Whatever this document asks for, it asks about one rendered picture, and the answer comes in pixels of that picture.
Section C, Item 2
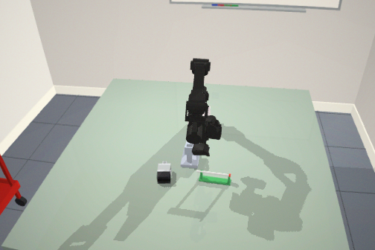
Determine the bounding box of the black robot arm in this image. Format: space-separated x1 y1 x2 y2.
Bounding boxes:
185 58 222 144

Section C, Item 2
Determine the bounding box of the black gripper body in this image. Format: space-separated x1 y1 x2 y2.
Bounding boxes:
192 115 216 156

